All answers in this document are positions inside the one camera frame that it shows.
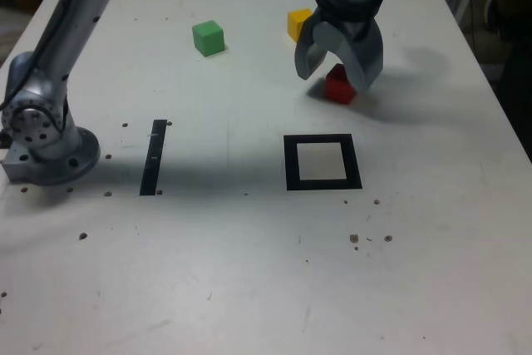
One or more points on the black tape square outline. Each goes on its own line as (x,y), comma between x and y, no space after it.
(291,164)

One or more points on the red cube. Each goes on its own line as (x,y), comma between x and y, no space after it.
(338,91)

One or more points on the green cube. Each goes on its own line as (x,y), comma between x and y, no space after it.
(208,39)

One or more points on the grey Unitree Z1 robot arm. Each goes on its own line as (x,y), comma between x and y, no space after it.
(62,51)

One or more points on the yellow cube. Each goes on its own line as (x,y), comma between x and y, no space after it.
(296,24)

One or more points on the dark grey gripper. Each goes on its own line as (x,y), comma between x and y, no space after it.
(353,28)

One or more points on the black tape strip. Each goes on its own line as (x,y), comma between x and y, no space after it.
(151,164)

